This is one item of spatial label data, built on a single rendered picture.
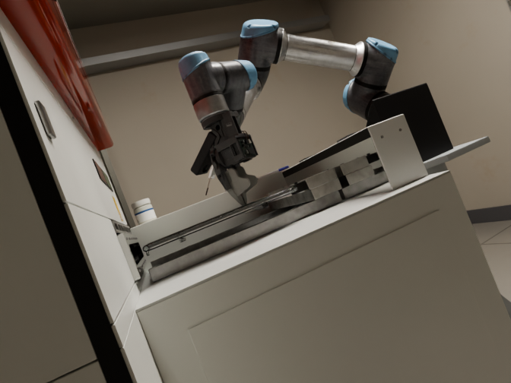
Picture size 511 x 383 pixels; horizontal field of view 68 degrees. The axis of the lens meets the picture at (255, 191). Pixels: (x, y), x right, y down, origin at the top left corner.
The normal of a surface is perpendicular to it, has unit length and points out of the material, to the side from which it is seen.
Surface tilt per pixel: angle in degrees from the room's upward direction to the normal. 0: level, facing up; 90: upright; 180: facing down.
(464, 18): 90
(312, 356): 90
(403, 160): 90
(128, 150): 90
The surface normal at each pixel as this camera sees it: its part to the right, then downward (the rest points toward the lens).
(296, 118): 0.37, -0.17
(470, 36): -0.85, 0.33
